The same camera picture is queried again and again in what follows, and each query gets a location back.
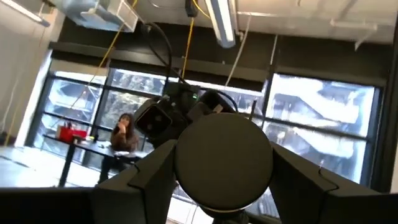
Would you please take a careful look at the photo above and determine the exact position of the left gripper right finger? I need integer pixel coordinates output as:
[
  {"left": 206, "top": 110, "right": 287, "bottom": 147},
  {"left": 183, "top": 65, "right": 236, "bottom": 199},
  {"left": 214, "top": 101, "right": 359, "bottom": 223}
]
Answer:
[{"left": 269, "top": 142, "right": 398, "bottom": 224}]

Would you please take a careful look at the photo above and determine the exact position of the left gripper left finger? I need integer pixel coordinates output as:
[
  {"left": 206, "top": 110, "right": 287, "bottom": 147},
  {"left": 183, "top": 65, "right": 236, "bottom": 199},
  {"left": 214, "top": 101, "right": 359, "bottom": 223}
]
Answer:
[{"left": 0, "top": 139, "right": 178, "bottom": 224}]

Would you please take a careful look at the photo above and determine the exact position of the black office desk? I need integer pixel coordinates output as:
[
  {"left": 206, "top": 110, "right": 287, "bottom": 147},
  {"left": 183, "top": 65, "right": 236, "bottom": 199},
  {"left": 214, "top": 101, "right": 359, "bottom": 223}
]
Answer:
[{"left": 42, "top": 133, "right": 150, "bottom": 188}]

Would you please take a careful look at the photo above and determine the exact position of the person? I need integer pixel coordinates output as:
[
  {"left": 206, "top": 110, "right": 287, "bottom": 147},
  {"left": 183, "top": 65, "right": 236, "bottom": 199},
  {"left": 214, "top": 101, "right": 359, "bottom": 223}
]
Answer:
[{"left": 98, "top": 112, "right": 141, "bottom": 184}]

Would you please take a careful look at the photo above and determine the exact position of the red box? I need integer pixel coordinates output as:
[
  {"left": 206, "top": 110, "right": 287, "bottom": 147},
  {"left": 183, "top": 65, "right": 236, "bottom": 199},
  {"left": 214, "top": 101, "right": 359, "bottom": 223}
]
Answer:
[{"left": 57, "top": 126, "right": 88, "bottom": 144}]

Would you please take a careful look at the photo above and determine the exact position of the ceiling light fixture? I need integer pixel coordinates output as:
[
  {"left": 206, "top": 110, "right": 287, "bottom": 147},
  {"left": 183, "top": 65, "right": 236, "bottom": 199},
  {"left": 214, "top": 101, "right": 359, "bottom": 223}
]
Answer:
[
  {"left": 203, "top": 0, "right": 241, "bottom": 49},
  {"left": 0, "top": 0, "right": 51, "bottom": 28}
]

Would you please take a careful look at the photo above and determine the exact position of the black framed window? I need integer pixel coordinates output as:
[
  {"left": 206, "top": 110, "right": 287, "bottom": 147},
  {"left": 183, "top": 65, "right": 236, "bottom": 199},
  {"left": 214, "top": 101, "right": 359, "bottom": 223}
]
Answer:
[{"left": 26, "top": 67, "right": 385, "bottom": 218}]

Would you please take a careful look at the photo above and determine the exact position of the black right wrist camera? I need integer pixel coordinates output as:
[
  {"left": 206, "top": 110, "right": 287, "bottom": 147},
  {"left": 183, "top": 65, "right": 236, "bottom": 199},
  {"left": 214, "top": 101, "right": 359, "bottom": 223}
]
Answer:
[{"left": 134, "top": 98, "right": 175, "bottom": 147}]

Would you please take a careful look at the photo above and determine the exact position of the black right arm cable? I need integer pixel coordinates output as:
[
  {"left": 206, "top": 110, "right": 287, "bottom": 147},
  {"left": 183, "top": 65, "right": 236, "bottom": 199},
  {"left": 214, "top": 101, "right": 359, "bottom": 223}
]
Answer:
[{"left": 141, "top": 21, "right": 240, "bottom": 114}]

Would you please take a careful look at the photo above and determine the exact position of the yellow hanging cable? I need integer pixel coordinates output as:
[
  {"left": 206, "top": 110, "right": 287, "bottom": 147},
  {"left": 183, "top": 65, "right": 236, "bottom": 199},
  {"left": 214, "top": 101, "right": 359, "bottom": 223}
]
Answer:
[
  {"left": 181, "top": 0, "right": 203, "bottom": 78},
  {"left": 70, "top": 0, "right": 139, "bottom": 110}
]

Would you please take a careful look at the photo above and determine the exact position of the silver air duct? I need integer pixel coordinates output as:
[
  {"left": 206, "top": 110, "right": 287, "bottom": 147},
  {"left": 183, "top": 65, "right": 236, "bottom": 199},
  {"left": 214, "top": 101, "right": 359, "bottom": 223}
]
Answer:
[{"left": 49, "top": 0, "right": 140, "bottom": 34}]

